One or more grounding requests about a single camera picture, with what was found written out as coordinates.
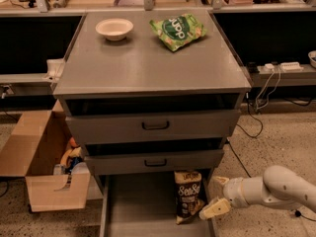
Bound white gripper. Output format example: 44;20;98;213
198;176;263;220

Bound brown sea salt chip bag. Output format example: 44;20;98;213
174;171;205;224

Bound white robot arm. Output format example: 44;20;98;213
199;165;316;220

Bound grey top drawer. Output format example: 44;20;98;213
66;110;240;145

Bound grey open bottom drawer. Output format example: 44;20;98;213
99;172;219;237

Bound grey drawer cabinet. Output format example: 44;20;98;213
52;9;253;183

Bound grey middle drawer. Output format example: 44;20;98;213
85;149;224;176

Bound green chip bag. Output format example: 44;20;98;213
149;13;206;52

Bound white plug adapter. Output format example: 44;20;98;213
264;63;275;71

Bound white power strip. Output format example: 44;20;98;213
280;62;303;72

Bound items inside cardboard box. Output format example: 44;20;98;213
53;137;83;175

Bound white bowl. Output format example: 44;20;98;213
96;18;133;41

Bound open cardboard box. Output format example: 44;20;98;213
0;103;90;212

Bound black floor cable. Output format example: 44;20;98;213
225;96;316;223

